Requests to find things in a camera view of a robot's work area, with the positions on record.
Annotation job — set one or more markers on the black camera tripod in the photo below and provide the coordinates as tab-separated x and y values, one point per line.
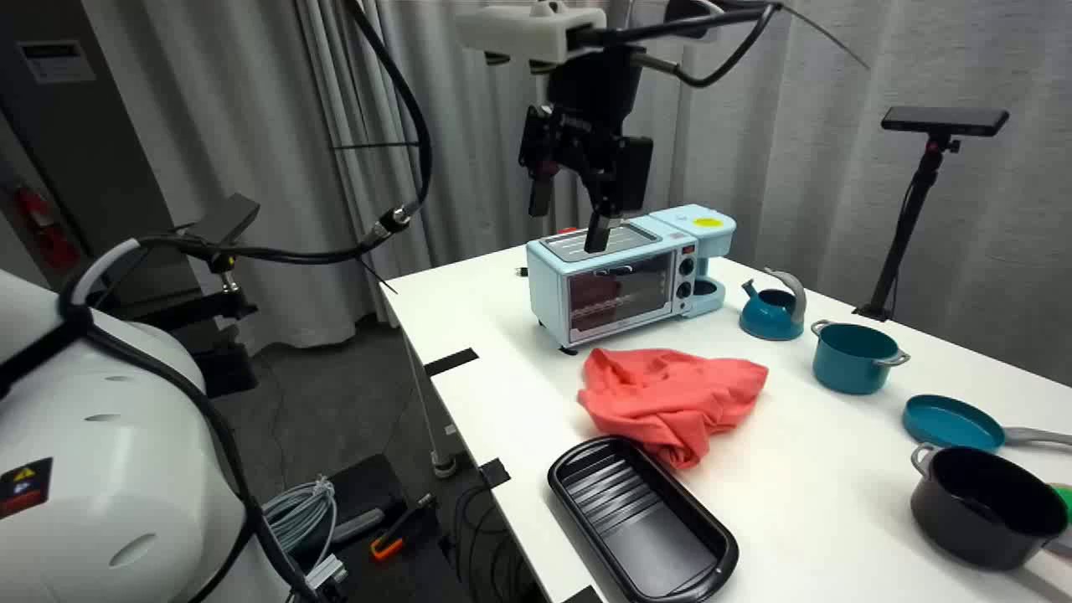
923	187

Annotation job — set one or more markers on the teal toy kettle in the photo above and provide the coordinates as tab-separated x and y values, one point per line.
772	313

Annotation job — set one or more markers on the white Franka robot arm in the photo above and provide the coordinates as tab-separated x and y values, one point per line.
102	470

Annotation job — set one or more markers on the teal toy pot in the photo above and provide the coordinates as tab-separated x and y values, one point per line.
852	360

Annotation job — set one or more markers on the black toy pot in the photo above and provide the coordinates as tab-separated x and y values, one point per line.
984	507

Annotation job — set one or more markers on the teal toy frying pan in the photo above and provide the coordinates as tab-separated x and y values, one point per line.
949	422

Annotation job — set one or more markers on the peach shirt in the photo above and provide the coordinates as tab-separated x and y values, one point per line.
670	397

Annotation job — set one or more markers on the green yellow toy corn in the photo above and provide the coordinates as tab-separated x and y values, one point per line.
1062	500

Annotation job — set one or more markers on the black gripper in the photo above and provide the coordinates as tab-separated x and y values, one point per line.
599	100

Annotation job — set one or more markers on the black tape strip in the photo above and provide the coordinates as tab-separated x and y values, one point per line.
584	595
495	472
449	360

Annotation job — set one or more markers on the black clamp-mounted camera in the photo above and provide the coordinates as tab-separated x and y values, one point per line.
220	221

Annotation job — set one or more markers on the light blue toaster oven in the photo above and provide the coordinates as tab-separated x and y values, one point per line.
624	285

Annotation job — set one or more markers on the black grill tray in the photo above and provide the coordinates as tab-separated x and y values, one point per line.
640	520

